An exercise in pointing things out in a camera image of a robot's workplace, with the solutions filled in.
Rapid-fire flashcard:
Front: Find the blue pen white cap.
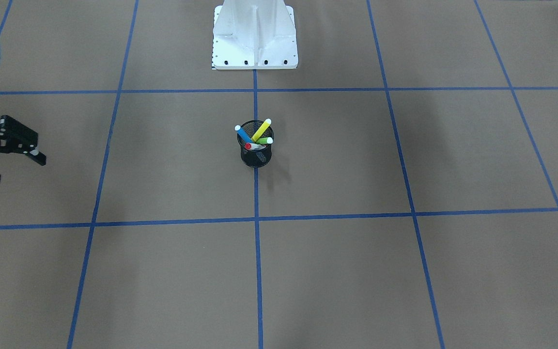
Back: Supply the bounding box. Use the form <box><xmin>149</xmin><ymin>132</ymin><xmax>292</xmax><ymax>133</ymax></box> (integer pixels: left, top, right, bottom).
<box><xmin>234</xmin><ymin>125</ymin><xmax>255</xmax><ymax>143</ymax></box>

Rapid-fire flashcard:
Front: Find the yellow pen white cap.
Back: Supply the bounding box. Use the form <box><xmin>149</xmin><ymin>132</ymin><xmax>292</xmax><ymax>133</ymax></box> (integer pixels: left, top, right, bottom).
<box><xmin>251</xmin><ymin>118</ymin><xmax>272</xmax><ymax>143</ymax></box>

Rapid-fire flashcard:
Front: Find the red pen white body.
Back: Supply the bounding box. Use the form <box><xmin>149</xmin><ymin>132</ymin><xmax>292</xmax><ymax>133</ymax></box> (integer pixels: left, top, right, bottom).
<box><xmin>244</xmin><ymin>142</ymin><xmax>266</xmax><ymax>151</ymax></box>

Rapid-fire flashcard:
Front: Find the black mesh pen holder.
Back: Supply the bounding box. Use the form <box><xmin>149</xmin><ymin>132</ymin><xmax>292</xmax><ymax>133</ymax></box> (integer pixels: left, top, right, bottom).
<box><xmin>236</xmin><ymin>121</ymin><xmax>274</xmax><ymax>168</ymax></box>

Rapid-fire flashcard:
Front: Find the green pen white cap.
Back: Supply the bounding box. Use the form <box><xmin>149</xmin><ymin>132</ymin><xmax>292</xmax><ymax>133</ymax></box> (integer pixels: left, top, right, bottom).
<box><xmin>256</xmin><ymin>137</ymin><xmax>273</xmax><ymax>145</ymax></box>

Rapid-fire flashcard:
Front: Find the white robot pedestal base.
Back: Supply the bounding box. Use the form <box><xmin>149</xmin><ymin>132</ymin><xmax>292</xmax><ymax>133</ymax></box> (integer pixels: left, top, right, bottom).
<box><xmin>211</xmin><ymin>0</ymin><xmax>299</xmax><ymax>70</ymax></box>

